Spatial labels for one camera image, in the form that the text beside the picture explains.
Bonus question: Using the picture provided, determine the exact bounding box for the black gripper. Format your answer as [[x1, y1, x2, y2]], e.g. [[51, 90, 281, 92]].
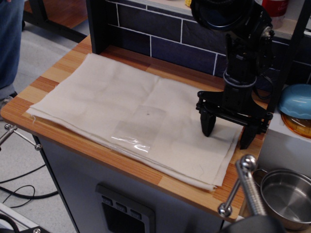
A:
[[196, 80, 273, 150]]

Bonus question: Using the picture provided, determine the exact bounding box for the cream cloth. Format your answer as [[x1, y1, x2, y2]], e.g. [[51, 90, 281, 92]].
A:
[[28, 54, 242, 190]]

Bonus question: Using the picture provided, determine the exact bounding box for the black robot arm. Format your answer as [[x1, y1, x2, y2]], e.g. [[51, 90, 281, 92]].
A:
[[190, 0, 275, 149]]

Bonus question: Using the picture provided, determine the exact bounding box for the light blue plastic bowl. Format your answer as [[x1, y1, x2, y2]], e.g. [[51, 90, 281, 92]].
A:
[[278, 84, 311, 119]]

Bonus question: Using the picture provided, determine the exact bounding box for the orange transparent plate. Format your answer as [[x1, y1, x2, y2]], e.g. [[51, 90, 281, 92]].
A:
[[281, 113, 311, 139]]

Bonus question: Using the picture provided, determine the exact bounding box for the stainless steel pot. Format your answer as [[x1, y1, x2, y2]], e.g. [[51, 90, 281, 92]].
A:
[[253, 169, 311, 231]]

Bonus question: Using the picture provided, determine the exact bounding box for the clear tape patch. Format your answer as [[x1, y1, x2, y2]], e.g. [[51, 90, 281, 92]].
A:
[[111, 105, 167, 155]]

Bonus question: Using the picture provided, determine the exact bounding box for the wooden shelf board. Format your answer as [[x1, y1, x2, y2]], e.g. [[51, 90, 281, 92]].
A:
[[139, 0, 311, 39]]

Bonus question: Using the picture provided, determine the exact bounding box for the red labelled plastic jar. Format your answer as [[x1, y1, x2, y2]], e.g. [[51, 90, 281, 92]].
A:
[[262, 0, 289, 29]]

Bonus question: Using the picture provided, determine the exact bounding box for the yellow toy corn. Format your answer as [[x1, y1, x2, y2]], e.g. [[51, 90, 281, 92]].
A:
[[185, 0, 192, 7]]

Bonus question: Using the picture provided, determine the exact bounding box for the grey oven control panel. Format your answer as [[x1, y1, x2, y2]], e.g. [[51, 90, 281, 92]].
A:
[[96, 184, 156, 233]]

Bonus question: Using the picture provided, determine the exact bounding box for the background wooden table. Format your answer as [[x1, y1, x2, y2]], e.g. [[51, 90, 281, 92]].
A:
[[23, 0, 87, 43]]

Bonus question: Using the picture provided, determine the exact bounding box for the person leg in jeans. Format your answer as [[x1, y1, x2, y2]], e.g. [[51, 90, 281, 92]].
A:
[[0, 0, 24, 100]]

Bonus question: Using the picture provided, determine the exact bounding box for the silver clamp screw handle right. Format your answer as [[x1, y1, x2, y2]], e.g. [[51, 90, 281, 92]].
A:
[[218, 154, 267, 218]]

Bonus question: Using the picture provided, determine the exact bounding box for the silver clamp screw handle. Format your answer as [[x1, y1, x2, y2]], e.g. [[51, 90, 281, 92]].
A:
[[0, 123, 42, 151], [218, 154, 267, 218]]

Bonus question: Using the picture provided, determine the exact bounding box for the black shelf upright post right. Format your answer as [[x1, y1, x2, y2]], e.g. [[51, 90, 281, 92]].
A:
[[267, 0, 311, 112]]

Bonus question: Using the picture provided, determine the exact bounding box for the black shelf upright post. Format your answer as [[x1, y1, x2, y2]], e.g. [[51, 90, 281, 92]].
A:
[[267, 0, 311, 112], [86, 0, 110, 54]]

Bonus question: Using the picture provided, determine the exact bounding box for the black shelf upright post left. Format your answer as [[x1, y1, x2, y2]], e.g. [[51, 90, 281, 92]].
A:
[[86, 0, 110, 54]]

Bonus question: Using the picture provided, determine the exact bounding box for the silver clamp screw handle left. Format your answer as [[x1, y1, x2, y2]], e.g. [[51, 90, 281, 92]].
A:
[[0, 123, 42, 151]]

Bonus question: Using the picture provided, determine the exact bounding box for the black floor cable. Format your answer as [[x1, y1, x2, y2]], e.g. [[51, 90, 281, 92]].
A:
[[0, 164, 59, 208]]

